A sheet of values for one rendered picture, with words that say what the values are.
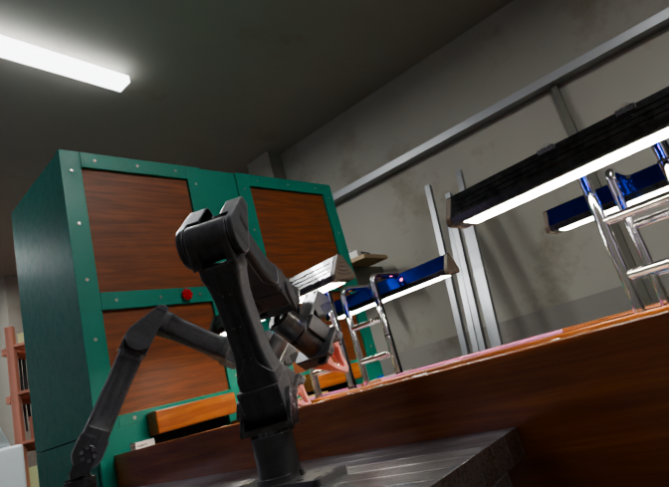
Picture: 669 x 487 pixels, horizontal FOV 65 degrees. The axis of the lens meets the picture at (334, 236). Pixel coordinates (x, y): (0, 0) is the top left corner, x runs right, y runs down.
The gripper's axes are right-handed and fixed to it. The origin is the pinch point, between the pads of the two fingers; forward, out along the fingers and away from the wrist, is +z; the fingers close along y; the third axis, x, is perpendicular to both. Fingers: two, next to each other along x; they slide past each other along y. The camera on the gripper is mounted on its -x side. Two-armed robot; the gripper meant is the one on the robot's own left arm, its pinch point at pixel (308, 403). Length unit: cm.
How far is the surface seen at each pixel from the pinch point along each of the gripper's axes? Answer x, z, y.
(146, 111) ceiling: -230, -83, 194
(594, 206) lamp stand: -29, -3, -83
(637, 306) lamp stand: -12, 11, -83
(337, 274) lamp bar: -21.7, -20.0, -23.9
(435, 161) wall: -276, 97, 69
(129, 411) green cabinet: 7, -26, 55
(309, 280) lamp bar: -23.1, -21.3, -13.3
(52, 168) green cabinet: -52, -91, 62
